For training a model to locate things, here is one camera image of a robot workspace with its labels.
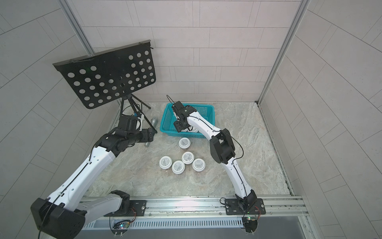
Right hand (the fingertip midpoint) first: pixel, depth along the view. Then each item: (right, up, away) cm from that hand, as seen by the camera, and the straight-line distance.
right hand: (182, 126), depth 96 cm
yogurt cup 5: (+11, -20, -17) cm, 28 cm away
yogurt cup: (+3, -9, -9) cm, 14 cm away
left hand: (-14, -1, -18) cm, 23 cm away
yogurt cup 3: (+5, -17, -14) cm, 22 cm away
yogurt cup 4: (-7, -19, -16) cm, 26 cm away
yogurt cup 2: (+8, -1, -19) cm, 21 cm away
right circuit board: (+35, -42, -30) cm, 62 cm away
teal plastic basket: (-11, -2, +6) cm, 12 cm away
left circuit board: (-23, -42, -32) cm, 58 cm away
